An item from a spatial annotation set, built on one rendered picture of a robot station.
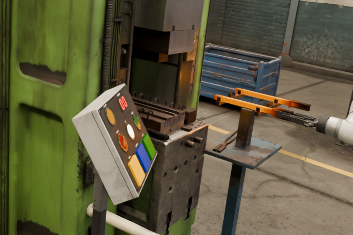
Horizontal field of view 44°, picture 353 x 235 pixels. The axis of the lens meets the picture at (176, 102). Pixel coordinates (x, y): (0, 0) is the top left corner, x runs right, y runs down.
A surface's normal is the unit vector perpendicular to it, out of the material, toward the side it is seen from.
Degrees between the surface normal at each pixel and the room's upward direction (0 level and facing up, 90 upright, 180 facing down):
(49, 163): 90
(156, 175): 90
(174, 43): 90
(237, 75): 89
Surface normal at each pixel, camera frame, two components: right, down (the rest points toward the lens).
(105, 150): -0.12, 0.25
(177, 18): 0.84, 0.23
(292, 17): -0.61, 0.15
